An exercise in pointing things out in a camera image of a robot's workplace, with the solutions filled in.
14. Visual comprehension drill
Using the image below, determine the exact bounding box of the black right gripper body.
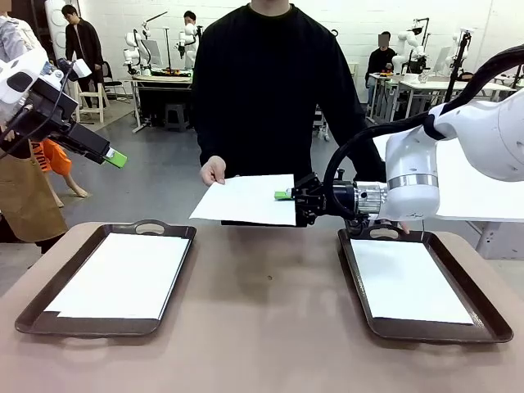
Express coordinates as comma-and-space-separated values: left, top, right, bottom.
293, 173, 331, 228

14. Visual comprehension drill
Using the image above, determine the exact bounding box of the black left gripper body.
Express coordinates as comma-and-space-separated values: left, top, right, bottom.
24, 79, 89, 153

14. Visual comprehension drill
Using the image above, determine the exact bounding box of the white A4 paper sheet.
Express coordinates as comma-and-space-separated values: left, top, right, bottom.
56, 232, 192, 321
350, 238, 476, 326
188, 174, 297, 227
42, 232, 185, 316

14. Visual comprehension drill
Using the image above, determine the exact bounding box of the person's right forearm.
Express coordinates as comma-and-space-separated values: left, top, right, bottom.
195, 110, 227, 167

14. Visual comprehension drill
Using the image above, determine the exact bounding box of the person's right hand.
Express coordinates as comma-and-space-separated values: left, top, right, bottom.
199, 155, 228, 185

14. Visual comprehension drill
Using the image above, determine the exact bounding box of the white folding chair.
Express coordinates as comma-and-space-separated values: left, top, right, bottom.
75, 81, 108, 124

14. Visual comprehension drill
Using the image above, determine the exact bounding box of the mannequin in orange shorts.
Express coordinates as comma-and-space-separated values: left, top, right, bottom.
28, 138, 90, 209

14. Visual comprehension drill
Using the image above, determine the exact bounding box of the black office chair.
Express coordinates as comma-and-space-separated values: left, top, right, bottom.
100, 61, 124, 102

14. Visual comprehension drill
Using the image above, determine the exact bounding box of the standing man in black coat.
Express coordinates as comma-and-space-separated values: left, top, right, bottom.
61, 4, 106, 110

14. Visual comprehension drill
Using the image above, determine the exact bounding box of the table with black skirt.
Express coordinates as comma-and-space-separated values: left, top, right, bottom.
130, 73, 196, 134

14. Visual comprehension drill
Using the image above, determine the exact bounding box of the grey plastic stool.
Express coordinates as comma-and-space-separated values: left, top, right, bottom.
163, 102, 192, 132

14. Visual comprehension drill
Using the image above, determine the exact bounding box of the tall white panel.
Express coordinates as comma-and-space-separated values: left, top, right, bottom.
43, 0, 69, 61

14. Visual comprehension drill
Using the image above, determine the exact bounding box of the person in black sweater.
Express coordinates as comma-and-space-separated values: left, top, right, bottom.
191, 0, 388, 227

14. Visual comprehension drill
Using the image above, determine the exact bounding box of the large white table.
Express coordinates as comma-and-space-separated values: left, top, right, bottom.
370, 133, 524, 260

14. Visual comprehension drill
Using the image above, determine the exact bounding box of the seated person in black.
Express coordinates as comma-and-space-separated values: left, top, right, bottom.
365, 31, 398, 111

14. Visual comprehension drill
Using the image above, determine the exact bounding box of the long white background table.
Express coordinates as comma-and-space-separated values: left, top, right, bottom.
399, 79, 517, 120

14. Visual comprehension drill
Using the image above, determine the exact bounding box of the brown plastic serving tray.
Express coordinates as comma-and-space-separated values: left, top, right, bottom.
337, 224, 514, 344
14, 219, 197, 339

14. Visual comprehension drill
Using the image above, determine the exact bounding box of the black tripod pole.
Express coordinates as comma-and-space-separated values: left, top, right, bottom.
444, 30, 472, 103

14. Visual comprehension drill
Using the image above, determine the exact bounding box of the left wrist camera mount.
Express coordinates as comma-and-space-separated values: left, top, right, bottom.
47, 57, 93, 83

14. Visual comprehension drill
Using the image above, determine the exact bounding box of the black braided cable hose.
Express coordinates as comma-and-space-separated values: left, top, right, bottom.
323, 43, 524, 222

